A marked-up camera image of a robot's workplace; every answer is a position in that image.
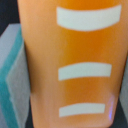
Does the gripper grey teal right finger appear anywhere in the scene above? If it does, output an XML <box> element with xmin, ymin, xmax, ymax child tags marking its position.
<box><xmin>119</xmin><ymin>58</ymin><xmax>128</xmax><ymax>128</ymax></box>

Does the orange toy bread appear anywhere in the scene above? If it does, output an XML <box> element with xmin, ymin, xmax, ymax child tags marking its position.
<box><xmin>18</xmin><ymin>0</ymin><xmax>128</xmax><ymax>128</ymax></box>

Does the gripper grey teal left finger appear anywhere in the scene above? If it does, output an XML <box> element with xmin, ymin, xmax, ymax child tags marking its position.
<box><xmin>0</xmin><ymin>24</ymin><xmax>30</xmax><ymax>128</ymax></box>

